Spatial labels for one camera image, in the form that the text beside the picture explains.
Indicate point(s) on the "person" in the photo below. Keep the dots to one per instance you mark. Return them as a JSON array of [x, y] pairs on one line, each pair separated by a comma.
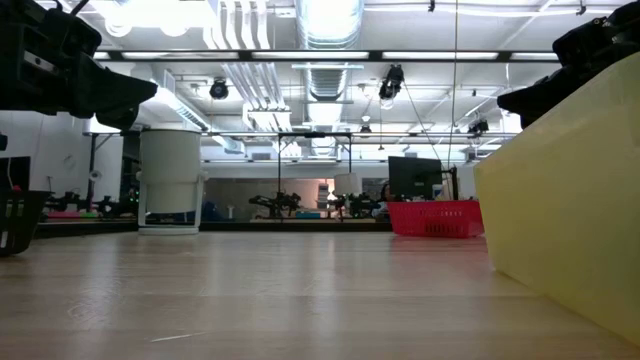
[[386, 195]]

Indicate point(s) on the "yellow plastic bag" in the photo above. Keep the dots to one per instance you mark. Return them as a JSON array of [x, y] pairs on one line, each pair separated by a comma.
[[575, 200]]

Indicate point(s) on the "background black robot arm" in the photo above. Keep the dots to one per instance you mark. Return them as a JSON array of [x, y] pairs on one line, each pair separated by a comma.
[[277, 202], [357, 204]]

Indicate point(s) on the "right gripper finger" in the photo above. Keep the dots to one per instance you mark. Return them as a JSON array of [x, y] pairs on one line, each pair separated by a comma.
[[540, 97]]

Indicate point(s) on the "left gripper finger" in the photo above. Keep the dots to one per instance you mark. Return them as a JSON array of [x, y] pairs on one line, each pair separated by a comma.
[[120, 120], [115, 90]]

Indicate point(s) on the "background white cylinder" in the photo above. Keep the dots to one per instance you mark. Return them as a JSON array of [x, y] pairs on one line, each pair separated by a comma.
[[346, 184]]

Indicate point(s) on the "black aluminium frame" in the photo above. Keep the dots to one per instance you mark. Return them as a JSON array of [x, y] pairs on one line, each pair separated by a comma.
[[275, 226]]

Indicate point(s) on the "black computer monitor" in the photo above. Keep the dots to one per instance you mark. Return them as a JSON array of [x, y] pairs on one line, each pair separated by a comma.
[[415, 177]]

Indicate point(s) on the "background black robot arms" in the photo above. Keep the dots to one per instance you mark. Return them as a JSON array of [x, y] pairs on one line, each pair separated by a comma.
[[107, 205]]

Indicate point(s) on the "red plastic basket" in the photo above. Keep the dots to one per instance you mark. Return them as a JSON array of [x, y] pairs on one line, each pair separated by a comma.
[[435, 217]]

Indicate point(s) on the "silver ventilation duct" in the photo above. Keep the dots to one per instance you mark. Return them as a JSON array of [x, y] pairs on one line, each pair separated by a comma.
[[327, 30]]

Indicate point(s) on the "white cylindrical appliance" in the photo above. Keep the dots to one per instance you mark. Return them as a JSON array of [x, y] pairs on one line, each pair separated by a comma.
[[170, 170]]

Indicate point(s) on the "black hanging camera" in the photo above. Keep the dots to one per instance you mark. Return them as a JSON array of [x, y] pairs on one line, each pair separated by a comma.
[[218, 89], [392, 82]]

